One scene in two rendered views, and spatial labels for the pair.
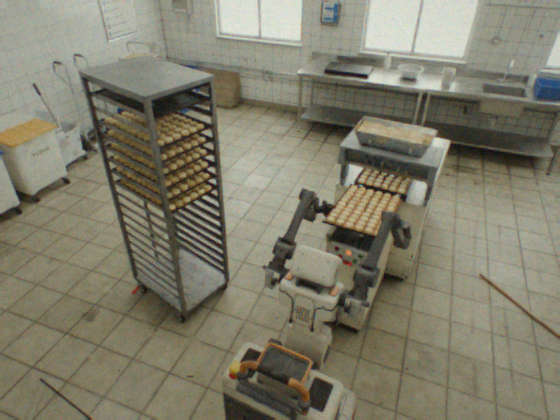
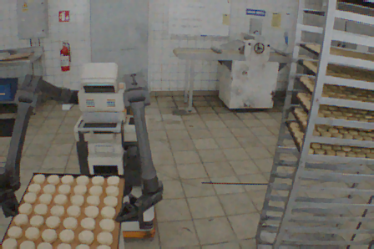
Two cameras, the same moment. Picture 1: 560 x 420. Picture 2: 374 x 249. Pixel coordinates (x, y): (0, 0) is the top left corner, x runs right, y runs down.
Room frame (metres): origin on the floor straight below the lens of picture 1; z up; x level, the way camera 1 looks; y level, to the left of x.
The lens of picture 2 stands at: (3.02, -0.60, 1.64)
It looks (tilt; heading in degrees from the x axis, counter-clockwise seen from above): 24 degrees down; 147
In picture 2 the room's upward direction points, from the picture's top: 3 degrees clockwise
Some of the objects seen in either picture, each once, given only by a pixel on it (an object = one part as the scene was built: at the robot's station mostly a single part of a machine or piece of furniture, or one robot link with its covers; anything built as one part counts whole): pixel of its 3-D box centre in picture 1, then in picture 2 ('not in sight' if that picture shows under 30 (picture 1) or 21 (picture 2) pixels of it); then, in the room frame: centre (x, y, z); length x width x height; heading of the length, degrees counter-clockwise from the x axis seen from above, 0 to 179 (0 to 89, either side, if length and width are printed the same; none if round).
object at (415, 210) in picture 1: (390, 199); not in sight; (3.22, -1.07, 0.42); 1.28 x 0.72 x 0.84; 154
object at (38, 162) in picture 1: (24, 158); not in sight; (3.96, 2.78, 0.38); 0.64 x 0.54 x 0.77; 67
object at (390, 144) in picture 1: (393, 138); not in sight; (2.79, -0.86, 1.25); 0.56 x 0.29 x 0.14; 64
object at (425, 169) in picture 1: (388, 166); not in sight; (2.79, -0.86, 1.01); 0.72 x 0.33 x 0.34; 64
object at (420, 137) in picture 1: (394, 135); not in sight; (2.79, -0.86, 1.28); 0.54 x 0.27 x 0.06; 64
